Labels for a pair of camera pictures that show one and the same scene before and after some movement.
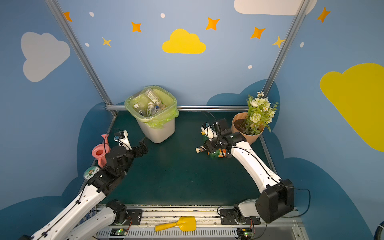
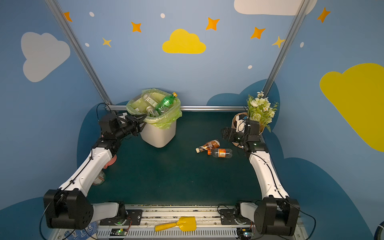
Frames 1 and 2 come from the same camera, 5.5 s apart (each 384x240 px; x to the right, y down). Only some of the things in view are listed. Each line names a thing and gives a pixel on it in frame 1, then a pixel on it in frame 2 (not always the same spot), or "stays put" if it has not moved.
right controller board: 244,233 stays put
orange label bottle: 222,153 stays put
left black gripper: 137,149 → 133,124
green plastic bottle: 215,154 → 165,104
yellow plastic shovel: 185,223 stays put
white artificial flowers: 260,114 stays put
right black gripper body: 212,145 → 229,133
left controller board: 118,232 stays put
